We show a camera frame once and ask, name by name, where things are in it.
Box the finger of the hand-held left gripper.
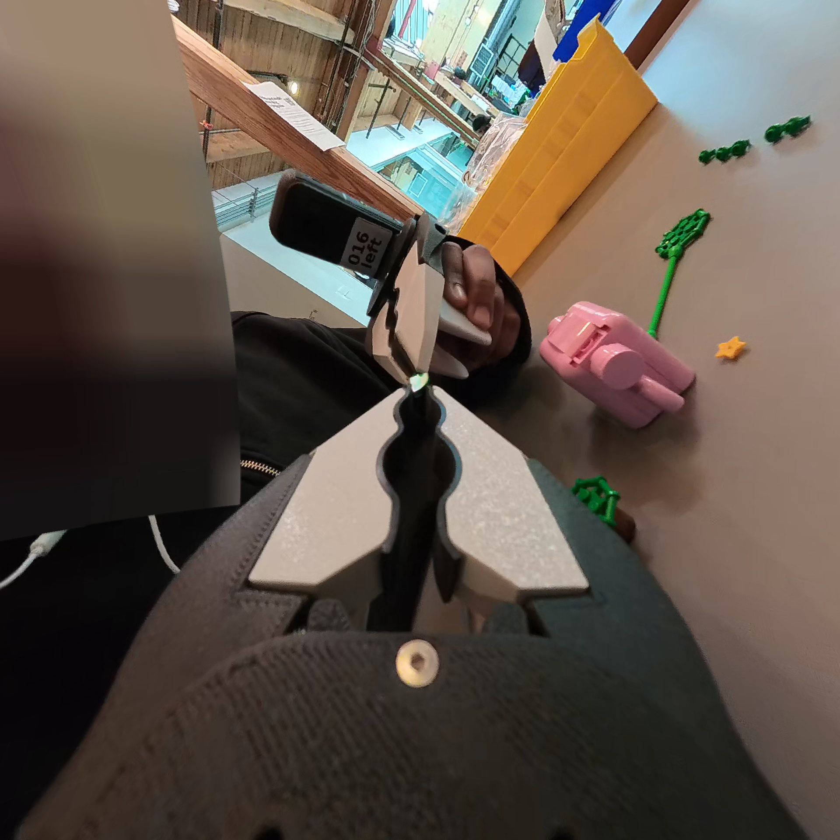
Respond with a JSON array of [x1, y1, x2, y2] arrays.
[[392, 251, 435, 382], [368, 301, 412, 384]]

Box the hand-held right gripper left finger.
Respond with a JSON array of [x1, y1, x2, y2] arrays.
[[247, 386, 412, 632]]

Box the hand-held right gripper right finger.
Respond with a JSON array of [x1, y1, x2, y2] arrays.
[[419, 385, 590, 632]]

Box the person's left hand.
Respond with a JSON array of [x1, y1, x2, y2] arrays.
[[441, 243, 527, 376]]

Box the green web wheel piece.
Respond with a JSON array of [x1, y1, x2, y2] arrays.
[[570, 476, 621, 526]]

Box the white paper notice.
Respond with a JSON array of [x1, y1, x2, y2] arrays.
[[243, 79, 345, 153]]

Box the clear plastic bags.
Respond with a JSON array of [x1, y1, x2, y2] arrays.
[[453, 108, 529, 221]]

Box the pink toy brick watering can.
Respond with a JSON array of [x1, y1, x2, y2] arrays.
[[538, 301, 697, 431]]

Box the yellow storage bin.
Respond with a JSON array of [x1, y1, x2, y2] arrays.
[[456, 16, 659, 277]]

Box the green web piece with stem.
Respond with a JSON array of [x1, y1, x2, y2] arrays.
[[646, 209, 711, 341]]

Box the blue storage bin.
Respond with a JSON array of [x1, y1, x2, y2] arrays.
[[551, 0, 624, 63]]

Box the wooden post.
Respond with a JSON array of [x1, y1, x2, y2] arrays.
[[172, 16, 424, 221]]

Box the white cable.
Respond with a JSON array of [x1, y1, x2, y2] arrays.
[[0, 515, 181, 588]]

